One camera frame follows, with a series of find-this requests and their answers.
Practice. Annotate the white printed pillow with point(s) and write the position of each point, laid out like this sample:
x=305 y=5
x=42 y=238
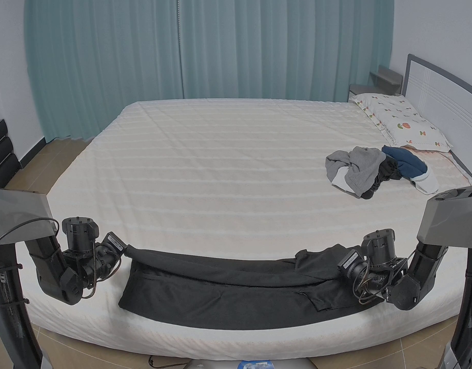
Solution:
x=401 y=121

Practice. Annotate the black garment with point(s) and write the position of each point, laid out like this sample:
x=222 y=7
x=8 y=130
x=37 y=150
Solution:
x=220 y=294

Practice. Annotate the pile of clothes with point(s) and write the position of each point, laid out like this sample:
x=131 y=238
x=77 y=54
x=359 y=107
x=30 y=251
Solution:
x=359 y=167

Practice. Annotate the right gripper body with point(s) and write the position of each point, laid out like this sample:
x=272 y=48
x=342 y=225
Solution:
x=359 y=273

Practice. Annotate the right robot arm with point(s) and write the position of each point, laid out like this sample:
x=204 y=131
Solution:
x=451 y=221

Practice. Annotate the grey bedside table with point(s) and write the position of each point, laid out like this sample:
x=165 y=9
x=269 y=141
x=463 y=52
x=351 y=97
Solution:
x=382 y=79

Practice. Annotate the black chest of drawers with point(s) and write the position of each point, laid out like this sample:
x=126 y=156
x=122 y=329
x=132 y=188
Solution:
x=1 y=152

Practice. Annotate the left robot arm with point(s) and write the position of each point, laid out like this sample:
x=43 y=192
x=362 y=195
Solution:
x=16 y=213

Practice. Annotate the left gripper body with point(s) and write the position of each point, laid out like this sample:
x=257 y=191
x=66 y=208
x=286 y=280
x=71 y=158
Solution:
x=107 y=261

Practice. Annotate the bed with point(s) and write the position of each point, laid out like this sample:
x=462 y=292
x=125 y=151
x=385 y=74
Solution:
x=220 y=175

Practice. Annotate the blue-green curtain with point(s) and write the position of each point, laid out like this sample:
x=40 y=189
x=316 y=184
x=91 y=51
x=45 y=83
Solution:
x=282 y=37
x=105 y=52

